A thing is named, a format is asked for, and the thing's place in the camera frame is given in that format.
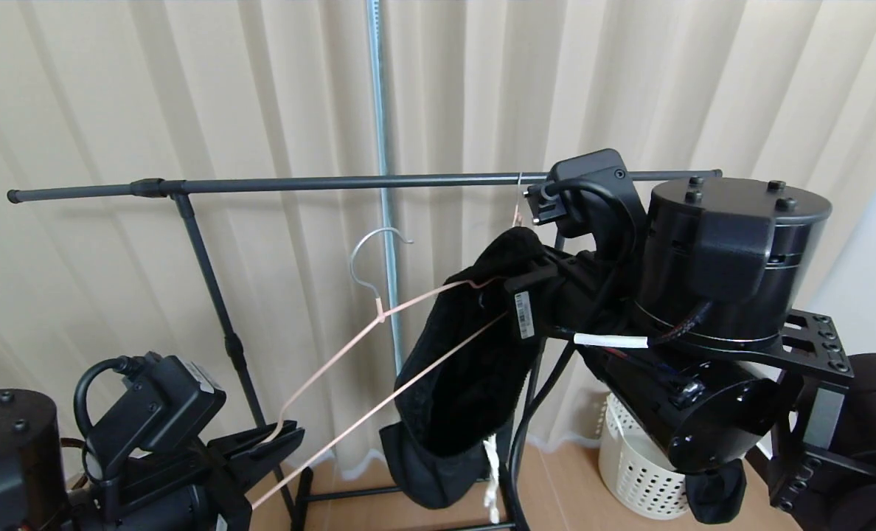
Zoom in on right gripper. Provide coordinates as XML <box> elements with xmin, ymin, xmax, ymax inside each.
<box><xmin>504</xmin><ymin>251</ymin><xmax>638</xmax><ymax>341</ymax></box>

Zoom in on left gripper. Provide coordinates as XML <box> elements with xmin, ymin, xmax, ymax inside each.
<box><xmin>69</xmin><ymin>424</ymin><xmax>306</xmax><ymax>531</ymax></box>

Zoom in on black shorts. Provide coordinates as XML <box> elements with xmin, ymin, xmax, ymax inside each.
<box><xmin>379</xmin><ymin>225</ymin><xmax>557</xmax><ymax>526</ymax></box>

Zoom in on white laundry basket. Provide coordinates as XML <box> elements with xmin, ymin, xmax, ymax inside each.
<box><xmin>598</xmin><ymin>393</ymin><xmax>693</xmax><ymax>521</ymax></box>

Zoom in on black clothes rack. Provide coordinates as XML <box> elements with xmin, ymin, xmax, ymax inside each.
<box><xmin>7</xmin><ymin>170</ymin><xmax>723</xmax><ymax>531</ymax></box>

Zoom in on black garment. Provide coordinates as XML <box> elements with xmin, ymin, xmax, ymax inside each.
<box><xmin>685</xmin><ymin>459</ymin><xmax>748</xmax><ymax>526</ymax></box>

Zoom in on beige curtain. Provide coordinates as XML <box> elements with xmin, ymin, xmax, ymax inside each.
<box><xmin>0</xmin><ymin>0</ymin><xmax>876</xmax><ymax>480</ymax></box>

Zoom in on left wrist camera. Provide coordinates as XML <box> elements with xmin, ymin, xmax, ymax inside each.
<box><xmin>84</xmin><ymin>353</ymin><xmax>227</xmax><ymax>480</ymax></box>

